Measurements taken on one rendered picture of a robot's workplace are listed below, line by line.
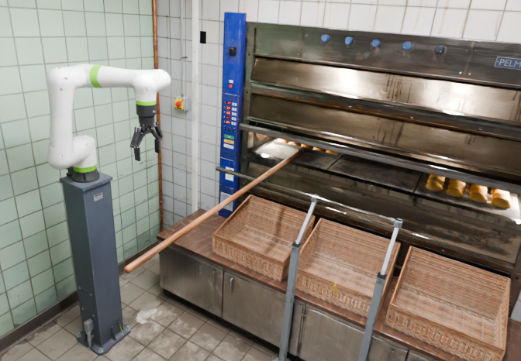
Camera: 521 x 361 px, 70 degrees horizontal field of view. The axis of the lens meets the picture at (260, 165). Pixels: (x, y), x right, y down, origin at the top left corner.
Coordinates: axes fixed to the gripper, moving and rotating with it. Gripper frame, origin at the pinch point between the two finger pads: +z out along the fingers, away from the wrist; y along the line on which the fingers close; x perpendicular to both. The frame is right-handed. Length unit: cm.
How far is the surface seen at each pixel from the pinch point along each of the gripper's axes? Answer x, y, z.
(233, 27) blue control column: -17, -101, -57
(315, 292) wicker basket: 83, -50, 83
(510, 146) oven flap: 159, -102, -15
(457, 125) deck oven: 132, -101, -21
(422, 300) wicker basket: 141, -82, 85
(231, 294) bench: 27, -46, 111
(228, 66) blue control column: -20, -101, -31
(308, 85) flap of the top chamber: 42, -101, -28
